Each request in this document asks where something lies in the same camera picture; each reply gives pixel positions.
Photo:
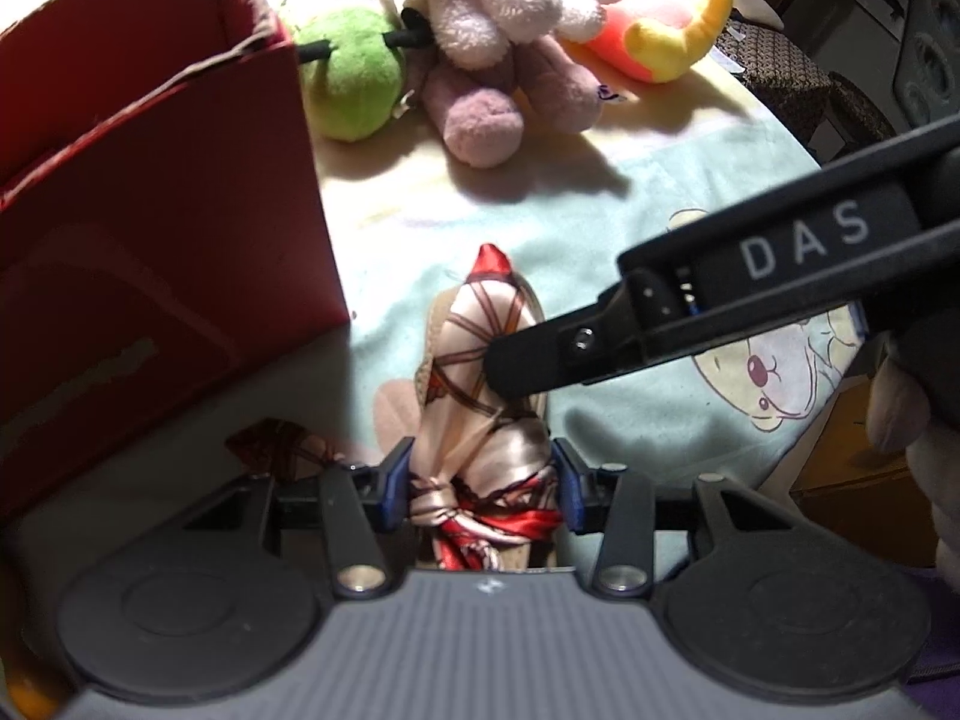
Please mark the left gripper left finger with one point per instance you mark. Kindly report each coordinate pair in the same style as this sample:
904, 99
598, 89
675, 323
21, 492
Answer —
364, 517

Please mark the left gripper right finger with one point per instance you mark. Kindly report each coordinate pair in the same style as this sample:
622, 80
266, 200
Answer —
620, 505

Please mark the patterned silk scarf bundle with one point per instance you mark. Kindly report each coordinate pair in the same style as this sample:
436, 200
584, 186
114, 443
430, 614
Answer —
482, 490

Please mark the person's right hand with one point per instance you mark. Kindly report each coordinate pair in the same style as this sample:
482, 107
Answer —
914, 409

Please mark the grey speaker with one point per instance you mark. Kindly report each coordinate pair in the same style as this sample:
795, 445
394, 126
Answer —
925, 84

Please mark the cartoon bear table cloth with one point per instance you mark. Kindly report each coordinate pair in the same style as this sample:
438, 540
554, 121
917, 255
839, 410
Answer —
407, 220

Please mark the yellow orange plush toy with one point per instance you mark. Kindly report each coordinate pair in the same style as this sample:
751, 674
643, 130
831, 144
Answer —
658, 41

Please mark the red cardboard box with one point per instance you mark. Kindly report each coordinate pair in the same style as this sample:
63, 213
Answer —
161, 222

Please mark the green avocado plush toy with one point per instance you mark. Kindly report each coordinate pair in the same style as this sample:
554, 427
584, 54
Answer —
353, 67

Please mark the pink plush rabbit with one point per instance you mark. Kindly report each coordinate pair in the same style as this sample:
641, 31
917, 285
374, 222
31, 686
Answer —
487, 51

